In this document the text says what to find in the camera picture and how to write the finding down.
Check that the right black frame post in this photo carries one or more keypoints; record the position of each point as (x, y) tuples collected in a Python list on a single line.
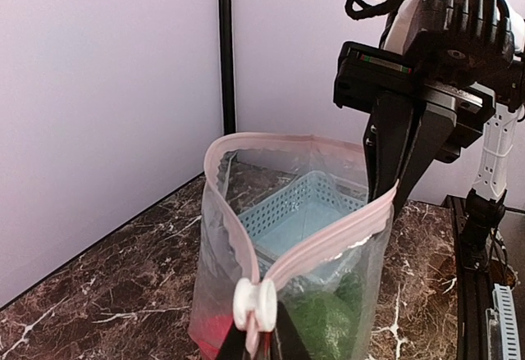
[(227, 65)]

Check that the green toy avocado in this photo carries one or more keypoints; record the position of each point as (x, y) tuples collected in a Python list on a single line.
[(327, 322)]

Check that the light blue plastic basket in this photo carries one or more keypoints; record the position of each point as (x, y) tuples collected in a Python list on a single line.
[(303, 207)]

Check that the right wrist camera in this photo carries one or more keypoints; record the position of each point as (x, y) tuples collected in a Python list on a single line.
[(456, 42)]

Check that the clear zip top bag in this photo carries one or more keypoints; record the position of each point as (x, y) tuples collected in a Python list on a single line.
[(291, 249)]

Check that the red toy fruit ball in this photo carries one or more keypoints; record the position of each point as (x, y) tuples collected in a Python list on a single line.
[(209, 333)]

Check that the black front rail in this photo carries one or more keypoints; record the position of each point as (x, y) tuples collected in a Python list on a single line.
[(484, 278)]

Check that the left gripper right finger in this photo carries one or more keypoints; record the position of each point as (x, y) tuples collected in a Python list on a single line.
[(285, 343)]

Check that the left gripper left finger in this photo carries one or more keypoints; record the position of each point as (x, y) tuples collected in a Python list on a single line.
[(233, 346)]

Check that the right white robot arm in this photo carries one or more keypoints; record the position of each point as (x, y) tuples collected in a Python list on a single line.
[(498, 133)]

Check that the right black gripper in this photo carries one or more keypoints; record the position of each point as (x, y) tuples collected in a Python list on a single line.
[(399, 143)]

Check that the light blue slotted cable duct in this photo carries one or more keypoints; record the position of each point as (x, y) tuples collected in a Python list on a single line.
[(502, 327)]

